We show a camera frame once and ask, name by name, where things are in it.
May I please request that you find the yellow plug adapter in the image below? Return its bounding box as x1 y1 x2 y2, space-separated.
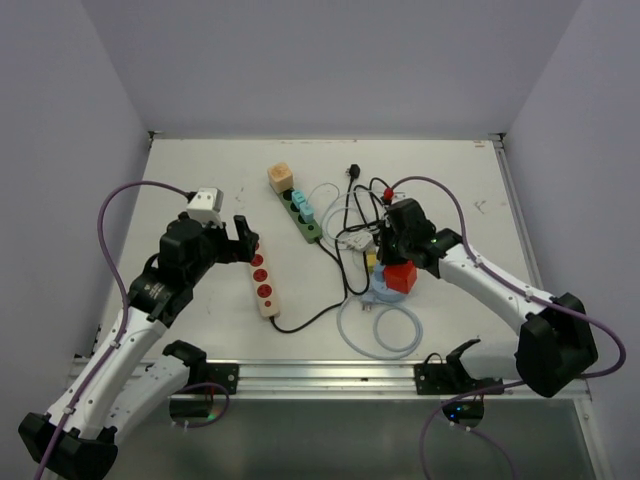
365 250 378 274

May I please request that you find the red cube socket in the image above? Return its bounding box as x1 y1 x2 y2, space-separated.
383 261 417 295

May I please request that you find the white charger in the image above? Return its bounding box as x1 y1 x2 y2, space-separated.
344 231 374 253

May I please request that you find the blue round socket base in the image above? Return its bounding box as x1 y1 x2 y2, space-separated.
370 264 406 303

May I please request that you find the beige red power strip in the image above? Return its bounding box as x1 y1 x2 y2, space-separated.
249 240 281 320

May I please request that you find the green power strip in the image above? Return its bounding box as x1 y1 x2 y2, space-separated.
277 189 323 244

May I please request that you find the orange cube adapter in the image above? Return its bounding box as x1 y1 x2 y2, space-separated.
267 162 294 194

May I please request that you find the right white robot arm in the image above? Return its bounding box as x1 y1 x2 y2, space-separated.
378 199 598 398

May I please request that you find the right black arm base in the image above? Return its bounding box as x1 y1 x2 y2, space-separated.
413 353 504 395

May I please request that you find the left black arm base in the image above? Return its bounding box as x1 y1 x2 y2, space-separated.
178 362 240 397

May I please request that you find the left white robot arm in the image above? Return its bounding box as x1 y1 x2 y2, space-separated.
18 213 259 479

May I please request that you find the black three-pin plug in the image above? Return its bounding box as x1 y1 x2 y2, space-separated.
346 164 361 179

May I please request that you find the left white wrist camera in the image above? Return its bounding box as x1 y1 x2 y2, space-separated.
186 187 224 227

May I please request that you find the black power cable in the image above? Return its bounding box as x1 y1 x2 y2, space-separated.
272 177 401 335

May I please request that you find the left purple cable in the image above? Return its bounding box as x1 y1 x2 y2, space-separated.
34 180 196 480

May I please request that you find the aluminium front rail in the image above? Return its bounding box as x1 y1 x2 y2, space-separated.
64 357 594 401

